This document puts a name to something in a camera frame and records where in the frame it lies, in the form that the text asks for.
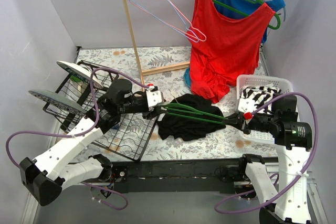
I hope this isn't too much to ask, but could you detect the black tank top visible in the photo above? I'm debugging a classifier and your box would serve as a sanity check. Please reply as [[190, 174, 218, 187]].
[[157, 94, 225, 141]]

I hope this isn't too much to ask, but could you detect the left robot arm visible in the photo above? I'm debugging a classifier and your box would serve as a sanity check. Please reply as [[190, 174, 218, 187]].
[[19, 79, 165, 206]]

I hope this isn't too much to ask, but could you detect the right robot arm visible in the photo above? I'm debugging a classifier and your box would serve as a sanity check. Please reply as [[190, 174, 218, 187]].
[[223, 92, 318, 223]]

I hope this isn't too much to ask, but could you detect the red tank top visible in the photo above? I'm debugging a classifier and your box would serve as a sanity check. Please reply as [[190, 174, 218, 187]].
[[190, 0, 275, 103]]

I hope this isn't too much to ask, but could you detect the blue tank top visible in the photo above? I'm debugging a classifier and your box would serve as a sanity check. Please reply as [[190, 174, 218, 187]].
[[215, 0, 286, 43]]

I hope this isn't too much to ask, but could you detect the black white striped garment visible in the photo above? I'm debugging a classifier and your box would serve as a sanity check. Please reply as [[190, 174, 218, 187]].
[[240, 83, 281, 109]]

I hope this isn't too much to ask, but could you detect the teal dish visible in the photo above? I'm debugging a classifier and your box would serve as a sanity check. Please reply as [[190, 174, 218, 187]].
[[183, 68, 191, 88]]

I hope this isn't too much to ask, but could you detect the white plastic basket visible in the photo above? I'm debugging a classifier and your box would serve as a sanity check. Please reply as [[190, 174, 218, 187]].
[[236, 74, 293, 145]]

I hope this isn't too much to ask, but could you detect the white green rimmed plate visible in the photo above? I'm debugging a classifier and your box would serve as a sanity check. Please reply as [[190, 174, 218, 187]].
[[56, 61, 103, 89]]

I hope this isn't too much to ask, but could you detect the grey patterned plate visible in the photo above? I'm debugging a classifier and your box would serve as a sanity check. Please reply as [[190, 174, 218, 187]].
[[28, 89, 86, 116]]

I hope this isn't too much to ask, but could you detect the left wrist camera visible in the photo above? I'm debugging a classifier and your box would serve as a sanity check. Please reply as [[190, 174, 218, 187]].
[[145, 84, 165, 110]]

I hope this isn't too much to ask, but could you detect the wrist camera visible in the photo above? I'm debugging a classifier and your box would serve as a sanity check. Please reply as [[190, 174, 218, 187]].
[[236, 98, 256, 120], [145, 84, 165, 110]]

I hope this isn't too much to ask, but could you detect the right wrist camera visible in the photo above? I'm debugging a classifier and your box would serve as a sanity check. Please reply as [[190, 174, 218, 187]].
[[236, 98, 256, 120]]

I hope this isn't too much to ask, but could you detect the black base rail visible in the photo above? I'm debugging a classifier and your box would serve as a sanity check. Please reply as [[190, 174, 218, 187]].
[[113, 158, 251, 194]]

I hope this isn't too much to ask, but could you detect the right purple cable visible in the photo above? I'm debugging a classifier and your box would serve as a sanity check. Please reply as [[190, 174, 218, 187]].
[[214, 92, 319, 215]]

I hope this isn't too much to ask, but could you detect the purple cable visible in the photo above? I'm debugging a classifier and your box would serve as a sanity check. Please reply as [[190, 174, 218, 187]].
[[5, 67, 154, 211], [214, 92, 319, 215]]

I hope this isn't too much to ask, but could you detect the black wire dish rack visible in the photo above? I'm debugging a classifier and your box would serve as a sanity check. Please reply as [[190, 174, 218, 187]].
[[55, 60, 157, 162]]

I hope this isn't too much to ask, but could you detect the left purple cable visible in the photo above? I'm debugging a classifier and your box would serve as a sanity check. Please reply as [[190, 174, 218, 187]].
[[5, 67, 154, 211]]

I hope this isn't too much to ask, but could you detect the blue wire hanger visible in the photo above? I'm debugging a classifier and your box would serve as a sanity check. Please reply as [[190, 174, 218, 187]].
[[123, 0, 200, 43]]

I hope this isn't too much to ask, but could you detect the pink wire hanger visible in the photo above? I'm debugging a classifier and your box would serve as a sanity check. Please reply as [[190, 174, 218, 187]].
[[128, 0, 207, 43]]

